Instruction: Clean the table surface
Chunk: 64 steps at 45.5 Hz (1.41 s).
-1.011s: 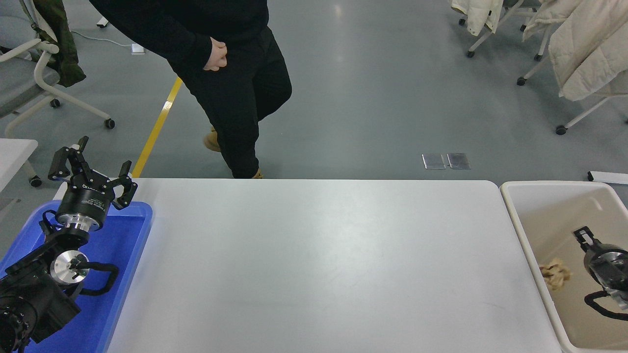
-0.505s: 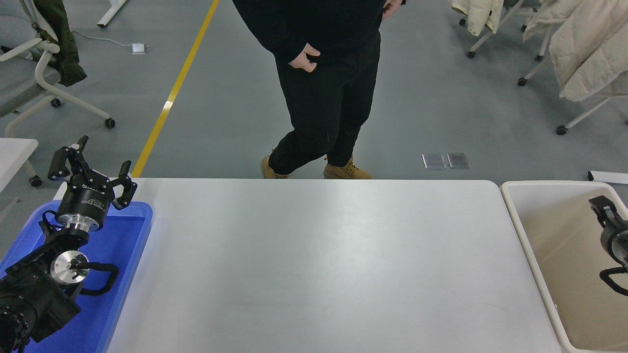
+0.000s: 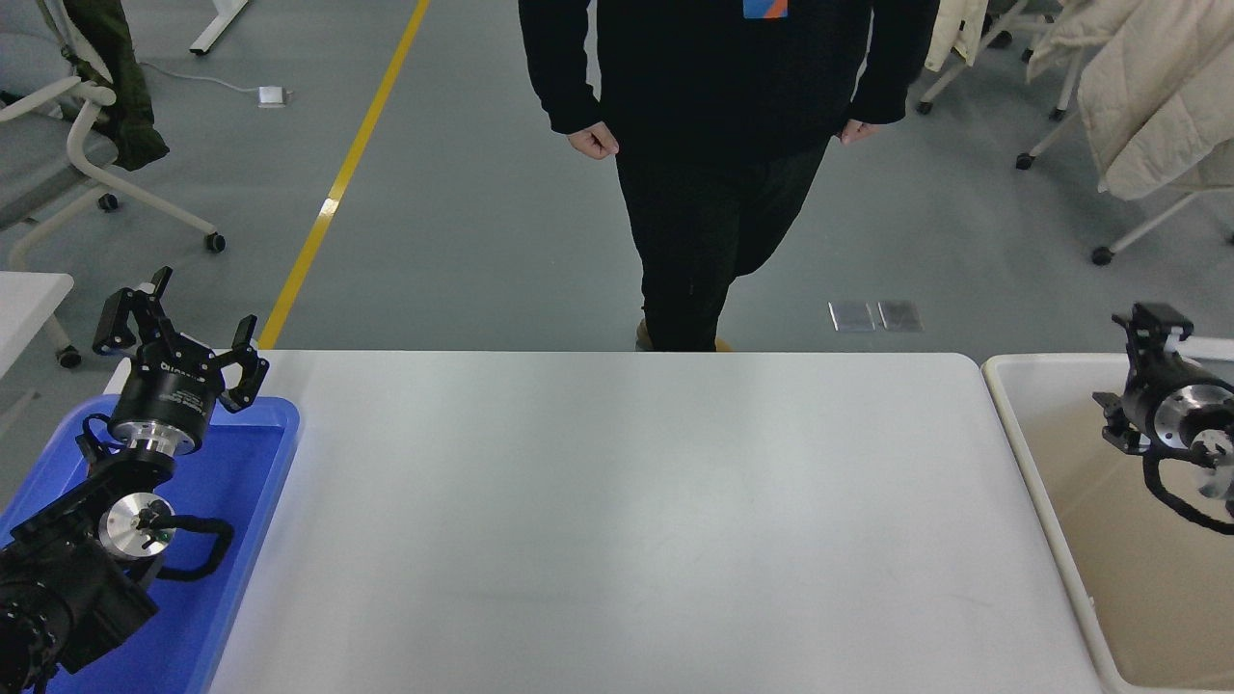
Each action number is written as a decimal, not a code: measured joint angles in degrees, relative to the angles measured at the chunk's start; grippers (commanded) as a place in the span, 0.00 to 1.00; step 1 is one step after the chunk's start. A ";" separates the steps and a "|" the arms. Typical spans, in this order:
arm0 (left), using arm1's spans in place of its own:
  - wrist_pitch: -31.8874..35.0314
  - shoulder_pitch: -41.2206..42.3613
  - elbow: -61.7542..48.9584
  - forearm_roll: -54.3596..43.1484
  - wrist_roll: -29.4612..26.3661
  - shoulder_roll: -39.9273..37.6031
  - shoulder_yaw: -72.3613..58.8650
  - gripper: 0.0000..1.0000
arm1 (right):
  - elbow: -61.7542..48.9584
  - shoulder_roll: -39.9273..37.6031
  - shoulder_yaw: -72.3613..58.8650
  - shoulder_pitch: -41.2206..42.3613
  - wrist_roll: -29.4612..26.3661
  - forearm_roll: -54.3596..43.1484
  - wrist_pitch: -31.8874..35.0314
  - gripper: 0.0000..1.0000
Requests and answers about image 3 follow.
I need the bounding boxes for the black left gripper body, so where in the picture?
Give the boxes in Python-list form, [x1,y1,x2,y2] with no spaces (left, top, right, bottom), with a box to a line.
[109,344,230,441]

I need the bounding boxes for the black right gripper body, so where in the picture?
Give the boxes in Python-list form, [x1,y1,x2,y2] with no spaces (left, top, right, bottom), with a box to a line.
[1118,354,1196,452]

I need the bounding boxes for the person's right hand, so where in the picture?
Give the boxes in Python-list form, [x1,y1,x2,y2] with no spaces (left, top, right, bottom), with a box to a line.
[567,123,620,160]

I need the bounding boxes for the white-legged rolling chair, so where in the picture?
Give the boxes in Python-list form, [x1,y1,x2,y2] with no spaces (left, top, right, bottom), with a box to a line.
[1049,48,1087,120]
[911,0,1061,115]
[1012,101,1234,266]

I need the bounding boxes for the large pale plastic bin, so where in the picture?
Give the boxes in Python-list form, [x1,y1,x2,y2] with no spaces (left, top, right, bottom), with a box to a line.
[981,355,1234,694]

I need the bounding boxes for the small white table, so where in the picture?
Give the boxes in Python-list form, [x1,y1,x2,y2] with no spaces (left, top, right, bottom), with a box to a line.
[0,273,84,369]

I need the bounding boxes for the blue plastic tray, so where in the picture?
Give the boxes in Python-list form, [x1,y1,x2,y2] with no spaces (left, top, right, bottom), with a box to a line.
[0,395,301,694]

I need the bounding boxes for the grey office chair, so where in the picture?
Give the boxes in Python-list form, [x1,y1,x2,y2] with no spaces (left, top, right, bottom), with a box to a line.
[0,24,228,273]

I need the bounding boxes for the large cream padded coat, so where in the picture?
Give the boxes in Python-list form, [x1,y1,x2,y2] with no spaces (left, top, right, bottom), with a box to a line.
[1075,0,1234,200]

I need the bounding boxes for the dark green jacket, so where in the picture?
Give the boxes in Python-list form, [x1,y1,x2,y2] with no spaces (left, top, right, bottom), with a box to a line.
[39,0,170,173]

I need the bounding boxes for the white desk foot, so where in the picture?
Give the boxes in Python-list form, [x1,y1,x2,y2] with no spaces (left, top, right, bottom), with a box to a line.
[188,0,254,56]

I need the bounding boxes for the person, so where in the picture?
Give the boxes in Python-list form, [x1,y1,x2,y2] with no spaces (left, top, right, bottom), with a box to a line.
[518,0,941,353]

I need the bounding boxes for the white power adapter with cable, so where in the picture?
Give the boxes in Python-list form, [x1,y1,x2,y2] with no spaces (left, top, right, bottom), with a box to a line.
[140,60,290,108]

